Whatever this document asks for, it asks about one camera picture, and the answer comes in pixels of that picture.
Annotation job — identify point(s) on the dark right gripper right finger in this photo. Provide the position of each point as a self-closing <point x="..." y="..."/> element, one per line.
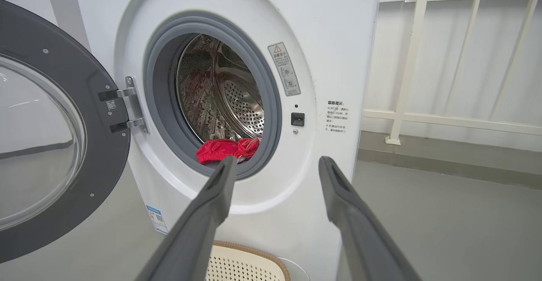
<point x="364" y="238"/>

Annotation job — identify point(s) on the white metal railing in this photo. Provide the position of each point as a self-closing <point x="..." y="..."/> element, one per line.
<point x="408" y="61"/>

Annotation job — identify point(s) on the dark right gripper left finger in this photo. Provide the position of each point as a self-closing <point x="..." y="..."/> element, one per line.
<point x="199" y="230"/>

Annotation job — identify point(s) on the blue energy label sticker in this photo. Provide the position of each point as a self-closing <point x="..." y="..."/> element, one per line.
<point x="157" y="219"/>

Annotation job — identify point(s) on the cream perforated basket brown rim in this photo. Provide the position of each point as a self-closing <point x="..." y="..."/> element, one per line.
<point x="237" y="268"/>

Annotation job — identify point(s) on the grey baseboard strip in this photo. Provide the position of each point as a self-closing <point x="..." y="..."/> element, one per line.
<point x="465" y="162"/>

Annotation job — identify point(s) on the grey warning sticker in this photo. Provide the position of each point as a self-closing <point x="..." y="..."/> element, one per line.
<point x="284" y="69"/>

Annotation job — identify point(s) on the silver metal door hinge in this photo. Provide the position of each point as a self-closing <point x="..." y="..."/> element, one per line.
<point x="134" y="103"/>

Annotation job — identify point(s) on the white front-load washing machine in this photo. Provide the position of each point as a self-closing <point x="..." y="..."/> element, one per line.
<point x="296" y="179"/>

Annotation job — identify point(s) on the black round glass washer door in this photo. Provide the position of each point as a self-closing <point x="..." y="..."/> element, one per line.
<point x="97" y="145"/>

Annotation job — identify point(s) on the grey rubber door gasket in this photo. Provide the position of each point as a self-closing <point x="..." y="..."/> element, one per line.
<point x="161" y="103"/>

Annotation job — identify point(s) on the red and white garment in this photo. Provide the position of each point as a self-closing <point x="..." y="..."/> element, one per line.
<point x="216" y="150"/>

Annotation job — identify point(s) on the small black text sticker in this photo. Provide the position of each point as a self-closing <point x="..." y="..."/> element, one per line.
<point x="337" y="116"/>

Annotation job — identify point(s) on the black door latch socket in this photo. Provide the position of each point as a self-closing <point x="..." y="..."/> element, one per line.
<point x="297" y="119"/>

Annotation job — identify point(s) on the perforated steel washer drum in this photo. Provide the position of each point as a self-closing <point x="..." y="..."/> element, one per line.
<point x="237" y="103"/>

